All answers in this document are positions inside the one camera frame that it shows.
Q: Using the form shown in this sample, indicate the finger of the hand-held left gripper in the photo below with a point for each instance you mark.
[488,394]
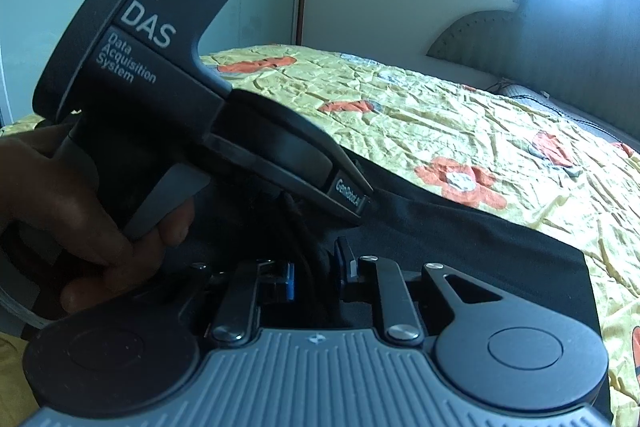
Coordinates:
[362,179]

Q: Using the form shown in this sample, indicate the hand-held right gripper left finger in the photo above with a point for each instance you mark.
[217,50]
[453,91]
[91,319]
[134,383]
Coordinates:
[237,302]

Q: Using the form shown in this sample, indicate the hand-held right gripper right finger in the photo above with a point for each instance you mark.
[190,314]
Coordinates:
[387,292]

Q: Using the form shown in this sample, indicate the black pants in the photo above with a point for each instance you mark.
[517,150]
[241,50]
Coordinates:
[475,247]

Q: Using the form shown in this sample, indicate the person's left hand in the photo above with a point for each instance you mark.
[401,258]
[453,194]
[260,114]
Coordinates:
[50,187]

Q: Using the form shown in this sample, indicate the yellow floral bedsheet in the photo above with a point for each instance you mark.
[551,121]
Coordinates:
[425,117]

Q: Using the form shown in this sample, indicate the grey pillow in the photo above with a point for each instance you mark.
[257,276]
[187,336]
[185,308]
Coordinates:
[565,112]

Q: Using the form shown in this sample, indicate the grey padded headboard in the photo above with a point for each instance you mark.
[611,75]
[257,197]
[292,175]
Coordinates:
[565,32]

